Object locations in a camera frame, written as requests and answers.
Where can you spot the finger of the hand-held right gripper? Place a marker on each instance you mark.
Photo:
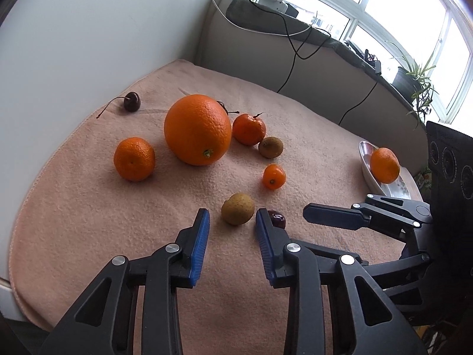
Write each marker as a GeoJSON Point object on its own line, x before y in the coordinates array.
{"type": "Point", "coordinates": [399, 266]}
{"type": "Point", "coordinates": [332, 214]}

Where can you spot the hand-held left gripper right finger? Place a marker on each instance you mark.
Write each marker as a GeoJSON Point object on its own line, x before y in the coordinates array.
{"type": "Point", "coordinates": [264, 244]}

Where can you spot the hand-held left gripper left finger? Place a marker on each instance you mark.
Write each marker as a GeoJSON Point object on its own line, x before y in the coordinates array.
{"type": "Point", "coordinates": [199, 244]}

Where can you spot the dark red jujube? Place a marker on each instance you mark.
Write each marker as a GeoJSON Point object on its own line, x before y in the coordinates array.
{"type": "Point", "coordinates": [278, 219]}

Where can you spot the small brown round fruit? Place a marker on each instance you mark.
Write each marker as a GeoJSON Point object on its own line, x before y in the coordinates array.
{"type": "Point", "coordinates": [270, 147]}
{"type": "Point", "coordinates": [237, 208]}

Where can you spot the white floral bowl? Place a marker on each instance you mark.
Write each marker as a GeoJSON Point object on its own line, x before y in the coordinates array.
{"type": "Point", "coordinates": [391, 190]}

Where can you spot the small orange kumquat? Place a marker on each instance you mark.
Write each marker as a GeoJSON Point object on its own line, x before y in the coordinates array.
{"type": "Point", "coordinates": [274, 176]}

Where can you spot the stemless mandarin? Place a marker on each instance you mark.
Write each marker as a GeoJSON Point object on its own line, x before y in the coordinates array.
{"type": "Point", "coordinates": [384, 165]}
{"type": "Point", "coordinates": [133, 159]}

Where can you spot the large smooth orange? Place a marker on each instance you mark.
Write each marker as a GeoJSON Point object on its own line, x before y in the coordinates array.
{"type": "Point", "coordinates": [197, 129]}

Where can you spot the mandarin with stem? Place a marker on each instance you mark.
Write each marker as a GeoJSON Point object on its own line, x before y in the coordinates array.
{"type": "Point", "coordinates": [248, 129]}

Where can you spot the dark cherry with stem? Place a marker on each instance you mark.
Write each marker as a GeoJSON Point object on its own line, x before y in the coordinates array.
{"type": "Point", "coordinates": [221, 105]}
{"type": "Point", "coordinates": [131, 101]}

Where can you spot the pink fleece blanket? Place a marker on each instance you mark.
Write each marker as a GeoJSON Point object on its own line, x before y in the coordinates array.
{"type": "Point", "coordinates": [111, 210]}

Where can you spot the potted spider plant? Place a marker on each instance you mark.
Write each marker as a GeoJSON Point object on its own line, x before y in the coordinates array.
{"type": "Point", "coordinates": [404, 79]}

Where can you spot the black power adapter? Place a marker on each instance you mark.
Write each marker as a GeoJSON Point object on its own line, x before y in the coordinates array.
{"type": "Point", "coordinates": [377, 67]}

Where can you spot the black charger block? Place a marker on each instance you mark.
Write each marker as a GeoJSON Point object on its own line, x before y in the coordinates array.
{"type": "Point", "coordinates": [292, 10]}

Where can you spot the white window frame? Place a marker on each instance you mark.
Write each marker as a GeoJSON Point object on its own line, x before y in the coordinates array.
{"type": "Point", "coordinates": [356, 26]}

